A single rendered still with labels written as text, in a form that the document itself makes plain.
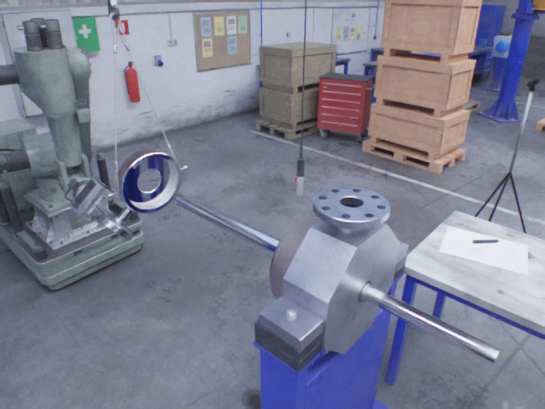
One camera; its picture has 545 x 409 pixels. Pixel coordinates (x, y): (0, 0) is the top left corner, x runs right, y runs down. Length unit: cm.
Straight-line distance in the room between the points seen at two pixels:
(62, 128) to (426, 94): 425
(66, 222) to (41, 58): 141
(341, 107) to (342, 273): 514
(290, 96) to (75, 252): 403
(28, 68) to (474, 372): 316
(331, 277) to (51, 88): 195
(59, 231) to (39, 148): 68
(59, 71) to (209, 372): 197
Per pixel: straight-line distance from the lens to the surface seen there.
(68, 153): 283
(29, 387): 296
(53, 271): 347
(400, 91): 574
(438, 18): 551
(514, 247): 249
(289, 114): 640
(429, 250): 226
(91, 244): 351
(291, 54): 625
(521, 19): 866
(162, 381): 271
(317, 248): 138
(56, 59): 264
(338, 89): 630
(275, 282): 154
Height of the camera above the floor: 204
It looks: 27 degrees down
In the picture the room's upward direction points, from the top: straight up
